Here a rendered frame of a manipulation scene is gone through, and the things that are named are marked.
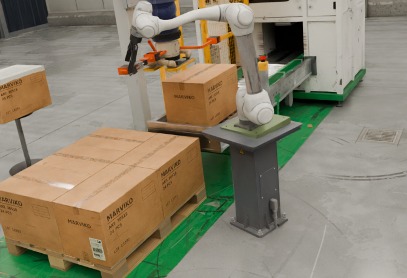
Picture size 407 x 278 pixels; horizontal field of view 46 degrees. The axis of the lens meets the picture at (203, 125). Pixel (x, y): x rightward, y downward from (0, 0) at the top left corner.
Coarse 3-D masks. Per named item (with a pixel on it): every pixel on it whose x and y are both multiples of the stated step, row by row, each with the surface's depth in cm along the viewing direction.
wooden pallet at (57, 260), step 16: (176, 208) 361; (192, 208) 382; (160, 224) 344; (176, 224) 363; (16, 240) 342; (144, 240) 328; (160, 240) 346; (48, 256) 329; (64, 256) 320; (144, 256) 330; (112, 272) 301; (128, 272) 316
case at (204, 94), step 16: (208, 64) 436; (224, 64) 430; (176, 80) 396; (192, 80) 390; (208, 80) 385; (224, 80) 408; (176, 96) 395; (192, 96) 387; (208, 96) 386; (224, 96) 410; (176, 112) 401; (192, 112) 393; (208, 112) 389; (224, 112) 413
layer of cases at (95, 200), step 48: (96, 144) 392; (144, 144) 380; (192, 144) 373; (0, 192) 331; (48, 192) 319; (96, 192) 311; (144, 192) 324; (192, 192) 379; (48, 240) 323; (96, 240) 297
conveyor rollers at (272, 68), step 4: (268, 64) 579; (272, 64) 577; (276, 64) 574; (280, 64) 572; (284, 64) 570; (268, 68) 561; (272, 68) 559; (276, 68) 556; (268, 72) 544; (272, 72) 542; (288, 72) 540; (268, 76) 526; (240, 80) 525; (244, 80) 530; (240, 84) 513; (244, 84) 511; (236, 112) 432; (228, 116) 419; (224, 120) 411
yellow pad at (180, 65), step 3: (183, 57) 375; (186, 60) 375; (189, 60) 376; (192, 60) 378; (177, 63) 363; (180, 63) 368; (183, 63) 367; (186, 63) 368; (189, 63) 373; (177, 66) 359; (180, 66) 360; (183, 66) 363; (165, 69) 358; (168, 69) 357; (171, 69) 356; (174, 69) 355; (177, 69) 355
